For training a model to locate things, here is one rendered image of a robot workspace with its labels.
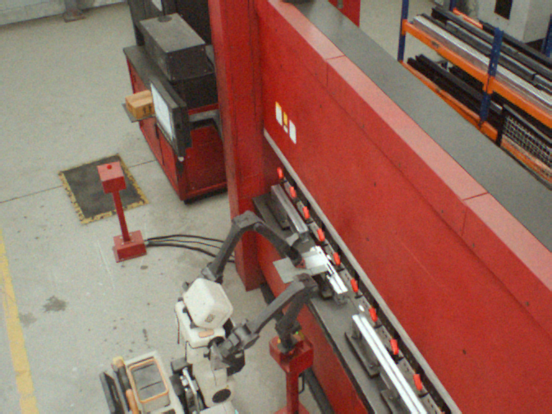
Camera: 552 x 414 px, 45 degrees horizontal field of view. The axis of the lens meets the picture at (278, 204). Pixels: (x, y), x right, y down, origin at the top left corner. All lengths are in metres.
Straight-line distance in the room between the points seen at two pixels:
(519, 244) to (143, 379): 2.07
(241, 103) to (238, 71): 0.22
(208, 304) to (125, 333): 1.89
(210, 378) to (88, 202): 3.02
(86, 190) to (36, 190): 0.47
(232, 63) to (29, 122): 3.93
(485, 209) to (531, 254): 0.22
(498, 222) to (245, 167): 2.45
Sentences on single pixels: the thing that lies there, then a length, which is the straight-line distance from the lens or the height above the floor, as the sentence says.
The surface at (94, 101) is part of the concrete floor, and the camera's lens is 7.62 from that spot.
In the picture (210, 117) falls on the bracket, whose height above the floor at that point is 1.21.
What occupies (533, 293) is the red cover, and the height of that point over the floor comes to 2.24.
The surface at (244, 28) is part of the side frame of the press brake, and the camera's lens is 3.83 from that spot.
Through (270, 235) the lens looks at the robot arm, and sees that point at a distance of 3.37.
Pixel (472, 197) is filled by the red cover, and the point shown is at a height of 2.30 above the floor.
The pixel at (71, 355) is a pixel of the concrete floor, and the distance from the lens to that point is 4.89.
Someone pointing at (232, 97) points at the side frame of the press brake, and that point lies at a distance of 4.00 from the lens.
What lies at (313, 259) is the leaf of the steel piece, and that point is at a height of 1.00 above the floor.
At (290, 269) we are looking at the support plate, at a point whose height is 1.00.
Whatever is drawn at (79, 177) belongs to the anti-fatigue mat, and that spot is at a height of 0.01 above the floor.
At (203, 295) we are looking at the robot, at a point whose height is 1.38.
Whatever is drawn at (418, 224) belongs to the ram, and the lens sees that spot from 2.52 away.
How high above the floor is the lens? 3.62
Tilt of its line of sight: 39 degrees down
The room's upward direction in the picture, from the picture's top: 2 degrees counter-clockwise
